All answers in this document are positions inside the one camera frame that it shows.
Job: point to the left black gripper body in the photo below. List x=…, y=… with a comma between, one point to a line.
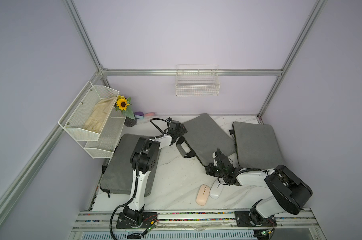
x=181, y=132

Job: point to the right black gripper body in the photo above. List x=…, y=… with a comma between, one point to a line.
x=214, y=170

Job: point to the grey laptop bag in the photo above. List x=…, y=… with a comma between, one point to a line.
x=256, y=146
x=118, y=176
x=204, y=136

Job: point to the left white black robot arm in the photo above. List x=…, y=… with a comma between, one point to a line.
x=143, y=160

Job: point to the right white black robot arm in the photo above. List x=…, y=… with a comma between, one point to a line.
x=288, y=193

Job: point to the white computer mouse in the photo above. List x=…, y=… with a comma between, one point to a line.
x=216, y=190

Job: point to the pink computer mouse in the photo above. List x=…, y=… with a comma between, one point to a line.
x=203, y=195

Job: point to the pastel toy mushrooms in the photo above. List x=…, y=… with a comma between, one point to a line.
x=141, y=115

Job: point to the artificial sunflower bouquet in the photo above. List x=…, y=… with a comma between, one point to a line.
x=123, y=105

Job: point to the lower white mesh shelf basket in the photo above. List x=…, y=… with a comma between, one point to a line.
x=104, y=148

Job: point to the white mesh shelf basket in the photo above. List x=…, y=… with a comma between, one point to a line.
x=74, y=118
x=104, y=148

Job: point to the beige cloth in basket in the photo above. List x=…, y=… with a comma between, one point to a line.
x=99, y=115

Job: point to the upper white mesh shelf basket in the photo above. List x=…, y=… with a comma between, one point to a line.
x=74, y=118

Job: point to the white wire wall basket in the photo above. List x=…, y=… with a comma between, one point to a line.
x=197, y=81

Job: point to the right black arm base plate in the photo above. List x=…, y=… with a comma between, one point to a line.
x=253, y=219

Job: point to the aluminium frame rails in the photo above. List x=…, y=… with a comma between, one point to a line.
x=28, y=174

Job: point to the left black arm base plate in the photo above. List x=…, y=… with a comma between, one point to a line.
x=141, y=222

